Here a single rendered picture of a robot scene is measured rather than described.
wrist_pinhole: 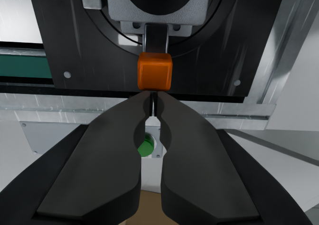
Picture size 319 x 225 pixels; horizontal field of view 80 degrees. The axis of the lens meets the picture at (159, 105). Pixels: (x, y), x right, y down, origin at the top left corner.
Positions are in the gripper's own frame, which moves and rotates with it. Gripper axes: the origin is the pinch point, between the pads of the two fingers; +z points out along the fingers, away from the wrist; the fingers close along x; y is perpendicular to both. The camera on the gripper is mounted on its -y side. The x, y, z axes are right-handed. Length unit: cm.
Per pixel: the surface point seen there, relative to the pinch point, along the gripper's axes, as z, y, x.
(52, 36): 10.3, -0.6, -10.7
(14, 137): 21.5, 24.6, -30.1
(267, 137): 108, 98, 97
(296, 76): 21.3, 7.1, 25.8
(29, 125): 11.4, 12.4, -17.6
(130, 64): 10.3, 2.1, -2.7
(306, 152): 108, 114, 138
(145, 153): 10.2, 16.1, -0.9
